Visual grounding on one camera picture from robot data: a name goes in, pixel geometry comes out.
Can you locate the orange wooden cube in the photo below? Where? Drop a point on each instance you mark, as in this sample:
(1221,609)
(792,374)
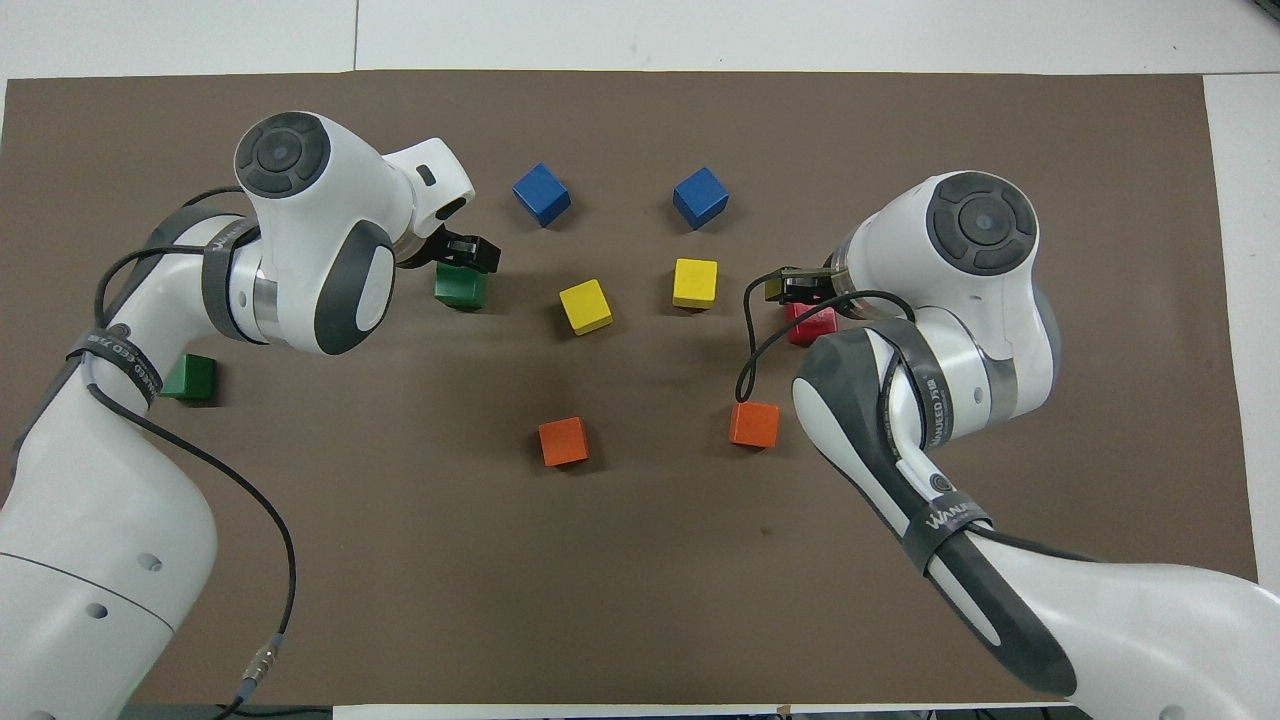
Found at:
(564,441)
(754,424)

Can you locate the blue wooden cube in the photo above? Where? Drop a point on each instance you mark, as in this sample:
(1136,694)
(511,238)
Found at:
(700,197)
(541,194)

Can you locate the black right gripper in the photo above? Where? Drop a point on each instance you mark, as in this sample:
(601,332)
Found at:
(810,288)

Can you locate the red wooden cube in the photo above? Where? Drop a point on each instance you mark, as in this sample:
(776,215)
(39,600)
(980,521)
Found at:
(812,325)

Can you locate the yellow wooden cube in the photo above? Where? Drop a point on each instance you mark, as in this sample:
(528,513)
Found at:
(695,283)
(585,306)

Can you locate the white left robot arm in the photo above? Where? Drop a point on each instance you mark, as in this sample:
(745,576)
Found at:
(90,560)

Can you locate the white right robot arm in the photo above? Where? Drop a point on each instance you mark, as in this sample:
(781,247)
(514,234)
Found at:
(1150,620)

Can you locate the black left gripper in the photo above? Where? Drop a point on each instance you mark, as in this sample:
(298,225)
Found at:
(455,248)

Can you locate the green wooden cube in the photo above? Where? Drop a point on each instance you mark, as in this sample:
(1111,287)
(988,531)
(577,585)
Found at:
(190,380)
(460,290)

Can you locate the brown table mat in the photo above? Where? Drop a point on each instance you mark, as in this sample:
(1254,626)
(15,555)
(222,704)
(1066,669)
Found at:
(620,560)

